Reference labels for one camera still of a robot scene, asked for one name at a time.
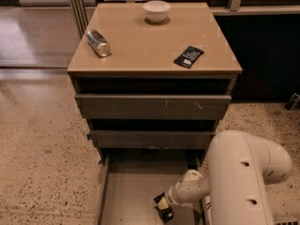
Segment black rxbar chocolate bar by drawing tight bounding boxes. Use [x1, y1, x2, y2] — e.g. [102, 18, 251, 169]
[154, 193, 173, 223]

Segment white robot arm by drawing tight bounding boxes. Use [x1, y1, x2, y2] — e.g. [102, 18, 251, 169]
[155, 130, 293, 225]

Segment grey open bottom drawer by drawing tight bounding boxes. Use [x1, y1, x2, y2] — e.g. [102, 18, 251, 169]
[97, 149, 203, 225]

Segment grey middle drawer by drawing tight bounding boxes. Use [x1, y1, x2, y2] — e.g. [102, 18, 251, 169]
[89, 130, 215, 150]

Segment grey top drawer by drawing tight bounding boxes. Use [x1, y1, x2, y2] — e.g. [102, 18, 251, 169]
[75, 94, 232, 120]

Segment beige drawer cabinet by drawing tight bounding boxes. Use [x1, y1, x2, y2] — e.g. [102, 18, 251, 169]
[67, 3, 242, 158]

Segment grey floor power strip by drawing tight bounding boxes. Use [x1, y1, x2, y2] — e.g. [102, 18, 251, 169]
[275, 217, 300, 225]

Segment black snack bar wrapper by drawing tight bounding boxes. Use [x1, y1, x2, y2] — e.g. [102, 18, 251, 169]
[173, 46, 204, 68]

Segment dark caster foot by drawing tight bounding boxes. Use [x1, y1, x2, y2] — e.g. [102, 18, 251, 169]
[284, 93, 300, 111]

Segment silver metal can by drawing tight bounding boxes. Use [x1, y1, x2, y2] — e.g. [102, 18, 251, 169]
[86, 29, 112, 57]

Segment white ceramic bowl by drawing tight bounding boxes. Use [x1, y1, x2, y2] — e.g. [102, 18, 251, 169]
[142, 1, 171, 23]

